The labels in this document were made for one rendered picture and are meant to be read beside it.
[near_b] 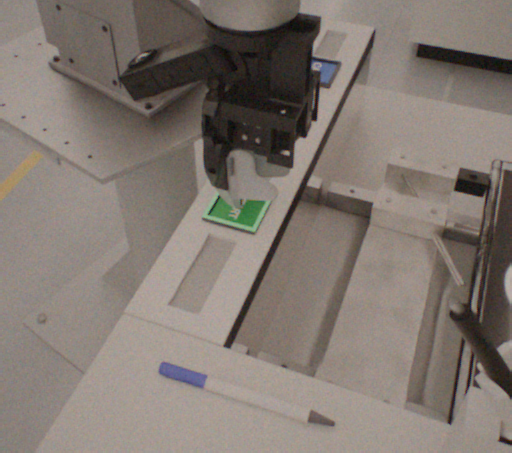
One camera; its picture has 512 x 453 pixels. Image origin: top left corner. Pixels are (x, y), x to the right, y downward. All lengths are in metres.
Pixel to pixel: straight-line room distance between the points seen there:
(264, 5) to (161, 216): 0.80
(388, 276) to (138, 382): 0.30
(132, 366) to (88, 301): 1.26
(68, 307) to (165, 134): 0.92
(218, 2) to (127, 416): 0.31
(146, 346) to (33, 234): 1.49
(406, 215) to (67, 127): 0.53
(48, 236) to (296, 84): 1.56
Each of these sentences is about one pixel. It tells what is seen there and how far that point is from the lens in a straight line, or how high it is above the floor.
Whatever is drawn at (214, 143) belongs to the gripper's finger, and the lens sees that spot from 0.52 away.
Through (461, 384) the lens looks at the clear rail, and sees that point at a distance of 0.61.
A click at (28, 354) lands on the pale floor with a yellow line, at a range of 1.75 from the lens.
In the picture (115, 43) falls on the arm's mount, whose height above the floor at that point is 0.93.
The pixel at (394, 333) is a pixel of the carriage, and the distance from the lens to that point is 0.65.
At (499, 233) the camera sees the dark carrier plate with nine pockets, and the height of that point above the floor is 0.90.
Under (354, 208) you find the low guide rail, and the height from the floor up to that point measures 0.83.
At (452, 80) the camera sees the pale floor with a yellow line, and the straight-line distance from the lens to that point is 2.63.
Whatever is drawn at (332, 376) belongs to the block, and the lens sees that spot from 0.58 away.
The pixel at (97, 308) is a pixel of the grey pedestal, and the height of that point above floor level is 0.01.
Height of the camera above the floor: 1.41
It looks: 44 degrees down
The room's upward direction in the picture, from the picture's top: straight up
